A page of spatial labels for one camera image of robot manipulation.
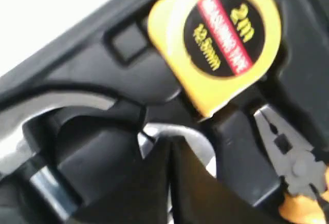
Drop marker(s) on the adjustable wrench black handle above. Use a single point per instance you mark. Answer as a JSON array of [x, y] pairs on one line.
[[201, 146]]

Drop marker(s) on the orange handled pliers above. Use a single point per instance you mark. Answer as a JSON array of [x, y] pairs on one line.
[[291, 155]]

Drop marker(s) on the yellow tape measure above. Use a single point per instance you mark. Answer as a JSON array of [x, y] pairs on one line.
[[216, 48]]

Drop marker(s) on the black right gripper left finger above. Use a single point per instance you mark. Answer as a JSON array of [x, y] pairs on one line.
[[116, 185]]

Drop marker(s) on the black plastic tool case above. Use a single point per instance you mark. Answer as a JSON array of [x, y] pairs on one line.
[[110, 53]]

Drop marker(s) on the claw hammer black grip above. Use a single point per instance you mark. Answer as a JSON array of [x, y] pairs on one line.
[[16, 149]]

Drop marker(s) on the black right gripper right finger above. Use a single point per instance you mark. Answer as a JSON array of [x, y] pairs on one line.
[[197, 197]]

